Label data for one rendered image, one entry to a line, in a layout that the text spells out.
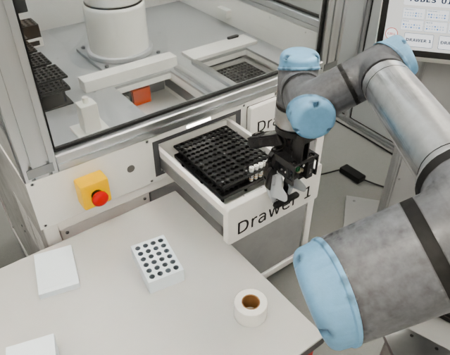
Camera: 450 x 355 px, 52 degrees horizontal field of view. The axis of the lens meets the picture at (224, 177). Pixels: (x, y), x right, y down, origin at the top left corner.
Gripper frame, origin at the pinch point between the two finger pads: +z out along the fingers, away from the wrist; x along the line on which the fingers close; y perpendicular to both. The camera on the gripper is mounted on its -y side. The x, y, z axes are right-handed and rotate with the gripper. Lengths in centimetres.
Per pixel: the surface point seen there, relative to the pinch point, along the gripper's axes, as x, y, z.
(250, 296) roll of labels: -18.0, 12.2, 10.8
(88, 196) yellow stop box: -35.0, -28.7, 2.3
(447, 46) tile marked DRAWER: 88, -16, -9
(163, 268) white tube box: -28.8, -5.3, 10.7
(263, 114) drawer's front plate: 22.0, -31.3, 1.0
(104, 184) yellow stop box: -30.6, -28.7, 0.8
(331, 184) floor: 106, -66, 90
